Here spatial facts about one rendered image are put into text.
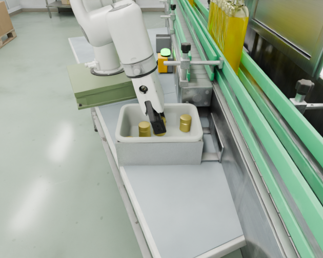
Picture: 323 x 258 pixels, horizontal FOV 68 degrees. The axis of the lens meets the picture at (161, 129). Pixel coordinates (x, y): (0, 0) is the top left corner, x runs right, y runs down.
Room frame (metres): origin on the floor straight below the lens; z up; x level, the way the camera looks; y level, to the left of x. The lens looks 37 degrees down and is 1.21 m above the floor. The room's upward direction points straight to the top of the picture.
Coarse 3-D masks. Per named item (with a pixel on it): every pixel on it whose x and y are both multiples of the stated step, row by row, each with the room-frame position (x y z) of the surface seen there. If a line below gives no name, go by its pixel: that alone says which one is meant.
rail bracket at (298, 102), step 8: (304, 80) 0.42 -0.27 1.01; (296, 88) 0.42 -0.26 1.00; (304, 88) 0.41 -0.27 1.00; (312, 88) 0.41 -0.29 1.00; (296, 96) 0.42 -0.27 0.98; (304, 96) 0.41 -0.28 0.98; (296, 104) 0.40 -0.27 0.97; (304, 104) 0.40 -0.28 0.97; (312, 104) 0.41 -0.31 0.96; (320, 104) 0.41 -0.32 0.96
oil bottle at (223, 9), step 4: (224, 4) 0.80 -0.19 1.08; (228, 4) 0.77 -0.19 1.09; (224, 8) 0.78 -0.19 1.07; (224, 12) 0.77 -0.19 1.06; (220, 16) 0.81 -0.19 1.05; (224, 16) 0.77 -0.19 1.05; (220, 20) 0.80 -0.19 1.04; (220, 24) 0.79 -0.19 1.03; (220, 28) 0.79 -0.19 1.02; (220, 32) 0.78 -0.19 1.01; (220, 36) 0.77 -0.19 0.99; (220, 40) 0.77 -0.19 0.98
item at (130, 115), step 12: (132, 108) 0.61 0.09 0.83; (168, 108) 0.61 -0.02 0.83; (180, 108) 0.61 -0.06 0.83; (192, 108) 0.60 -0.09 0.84; (120, 120) 0.53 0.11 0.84; (132, 120) 0.61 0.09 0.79; (144, 120) 0.61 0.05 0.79; (168, 120) 0.61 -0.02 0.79; (192, 120) 0.57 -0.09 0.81; (120, 132) 0.49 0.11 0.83; (132, 132) 0.57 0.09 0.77; (168, 132) 0.57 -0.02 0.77; (180, 132) 0.57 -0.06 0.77; (192, 132) 0.54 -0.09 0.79
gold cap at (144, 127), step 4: (140, 124) 0.55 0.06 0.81; (144, 124) 0.55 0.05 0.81; (148, 124) 0.55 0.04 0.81; (140, 128) 0.54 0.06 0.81; (144, 128) 0.53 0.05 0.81; (148, 128) 0.54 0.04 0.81; (140, 132) 0.54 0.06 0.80; (144, 132) 0.53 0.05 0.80; (148, 132) 0.54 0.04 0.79; (140, 136) 0.54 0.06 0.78; (144, 136) 0.53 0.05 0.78; (148, 136) 0.54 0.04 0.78
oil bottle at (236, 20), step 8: (232, 8) 0.71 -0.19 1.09; (240, 8) 0.71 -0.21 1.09; (232, 16) 0.70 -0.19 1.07; (240, 16) 0.70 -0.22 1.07; (248, 16) 0.71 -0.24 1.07; (224, 24) 0.74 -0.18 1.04; (232, 24) 0.70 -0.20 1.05; (240, 24) 0.70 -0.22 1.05; (224, 32) 0.73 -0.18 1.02; (232, 32) 0.70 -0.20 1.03; (240, 32) 0.70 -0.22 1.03; (224, 40) 0.72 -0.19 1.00; (232, 40) 0.70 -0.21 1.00; (240, 40) 0.70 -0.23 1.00; (224, 48) 0.71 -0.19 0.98; (232, 48) 0.70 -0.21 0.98; (240, 48) 0.70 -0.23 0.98; (232, 56) 0.70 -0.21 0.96; (240, 56) 0.71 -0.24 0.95; (232, 64) 0.70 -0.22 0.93
